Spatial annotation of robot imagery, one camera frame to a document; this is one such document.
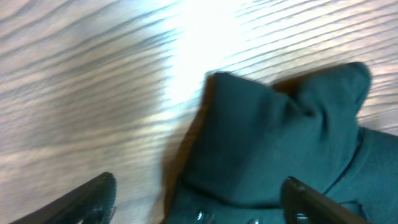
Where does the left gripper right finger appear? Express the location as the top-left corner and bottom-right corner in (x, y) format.
(280, 177), (369, 224)

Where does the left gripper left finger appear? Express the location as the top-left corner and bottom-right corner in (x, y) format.
(11, 172), (117, 224)

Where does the black t-shirt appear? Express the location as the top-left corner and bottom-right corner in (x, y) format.
(165, 62), (397, 224)

